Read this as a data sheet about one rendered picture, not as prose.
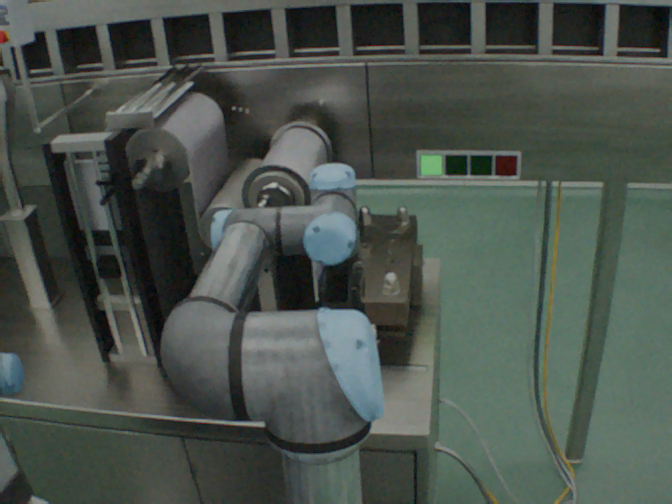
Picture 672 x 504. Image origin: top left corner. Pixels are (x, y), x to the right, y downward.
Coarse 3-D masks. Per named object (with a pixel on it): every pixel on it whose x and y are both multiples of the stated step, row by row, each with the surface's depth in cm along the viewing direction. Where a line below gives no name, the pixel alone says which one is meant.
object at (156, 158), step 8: (152, 152) 141; (160, 152) 142; (144, 160) 139; (152, 160) 138; (160, 160) 140; (168, 160) 143; (136, 168) 140; (152, 168) 139; (160, 168) 139; (168, 168) 143; (160, 176) 140; (152, 184) 141
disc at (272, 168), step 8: (264, 168) 141; (272, 168) 141; (280, 168) 141; (288, 168) 141; (248, 176) 143; (256, 176) 142; (296, 176) 141; (248, 184) 144; (304, 184) 142; (248, 192) 145; (304, 192) 143; (248, 200) 145; (304, 200) 144; (248, 208) 146
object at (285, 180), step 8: (264, 176) 141; (272, 176) 141; (280, 176) 141; (288, 176) 141; (256, 184) 143; (264, 184) 142; (288, 184) 141; (296, 184) 141; (256, 192) 143; (296, 192) 142; (296, 200) 143
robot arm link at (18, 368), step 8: (0, 360) 118; (8, 360) 118; (16, 360) 120; (0, 368) 117; (8, 368) 117; (16, 368) 120; (0, 376) 116; (8, 376) 117; (16, 376) 119; (0, 384) 117; (8, 384) 117; (16, 384) 119; (0, 392) 118; (8, 392) 118; (16, 392) 119
